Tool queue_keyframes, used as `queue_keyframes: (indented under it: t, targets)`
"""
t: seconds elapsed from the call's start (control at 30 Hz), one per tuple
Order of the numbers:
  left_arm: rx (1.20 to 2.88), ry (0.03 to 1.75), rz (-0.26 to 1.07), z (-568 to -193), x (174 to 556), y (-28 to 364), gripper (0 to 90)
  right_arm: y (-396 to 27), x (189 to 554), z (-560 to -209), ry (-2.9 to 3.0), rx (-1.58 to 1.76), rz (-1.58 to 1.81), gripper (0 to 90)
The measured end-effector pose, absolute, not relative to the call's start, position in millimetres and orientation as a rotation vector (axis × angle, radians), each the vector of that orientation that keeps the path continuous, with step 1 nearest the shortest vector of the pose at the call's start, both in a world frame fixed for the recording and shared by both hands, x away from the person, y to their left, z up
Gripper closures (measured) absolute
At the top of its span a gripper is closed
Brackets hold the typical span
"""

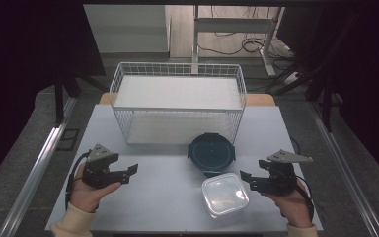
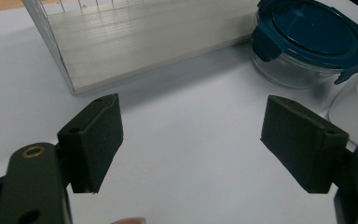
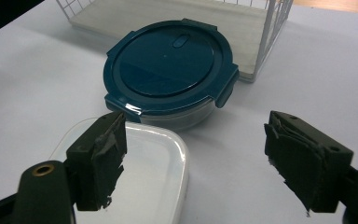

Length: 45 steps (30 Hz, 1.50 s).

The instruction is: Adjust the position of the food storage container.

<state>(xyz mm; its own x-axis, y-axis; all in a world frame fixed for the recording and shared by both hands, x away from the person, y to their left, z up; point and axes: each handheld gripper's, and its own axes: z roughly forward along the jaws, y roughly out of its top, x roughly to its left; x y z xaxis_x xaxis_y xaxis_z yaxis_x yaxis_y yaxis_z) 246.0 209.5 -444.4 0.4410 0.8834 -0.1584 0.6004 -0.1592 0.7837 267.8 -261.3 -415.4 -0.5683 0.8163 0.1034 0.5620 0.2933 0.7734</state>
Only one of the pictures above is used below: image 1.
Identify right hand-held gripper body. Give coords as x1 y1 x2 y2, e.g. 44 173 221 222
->
258 149 314 196

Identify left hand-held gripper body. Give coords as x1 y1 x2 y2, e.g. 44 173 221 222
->
81 143 121 190

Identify clear square plastic container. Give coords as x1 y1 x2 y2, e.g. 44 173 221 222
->
200 172 251 219

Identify person's left hand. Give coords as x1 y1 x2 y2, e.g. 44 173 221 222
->
69 162 123 213

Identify person's right hand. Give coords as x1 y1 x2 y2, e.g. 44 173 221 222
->
262 179 314 229

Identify dark blue round lid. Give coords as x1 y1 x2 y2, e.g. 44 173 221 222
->
187 131 237 178

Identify wooden table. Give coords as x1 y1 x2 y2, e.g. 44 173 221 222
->
98 92 276 108

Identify black stand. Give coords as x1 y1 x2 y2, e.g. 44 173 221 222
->
53 70 81 128

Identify white power strip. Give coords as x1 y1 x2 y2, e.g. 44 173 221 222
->
282 71 302 85

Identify black curtain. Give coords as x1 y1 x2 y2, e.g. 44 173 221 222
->
276 0 379 192
0 0 107 193

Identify white cabinet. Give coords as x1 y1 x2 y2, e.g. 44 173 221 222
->
83 4 172 54

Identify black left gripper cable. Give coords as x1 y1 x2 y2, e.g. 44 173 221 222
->
64 150 93 211

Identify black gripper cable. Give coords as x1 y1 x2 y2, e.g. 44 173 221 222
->
64 150 93 211
295 175 316 222

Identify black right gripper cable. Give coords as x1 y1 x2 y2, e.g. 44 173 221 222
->
295 175 316 222

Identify small black floor bracket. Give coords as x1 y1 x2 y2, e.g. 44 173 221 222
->
55 127 81 153

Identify metal floor rail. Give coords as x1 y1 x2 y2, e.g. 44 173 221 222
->
308 100 379 237
0 96 79 237

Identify white wire basket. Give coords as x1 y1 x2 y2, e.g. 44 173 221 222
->
109 61 248 146

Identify black floor cables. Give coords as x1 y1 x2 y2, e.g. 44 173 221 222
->
197 5 294 57

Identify white metal desk frame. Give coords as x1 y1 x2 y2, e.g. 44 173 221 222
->
191 5 286 78

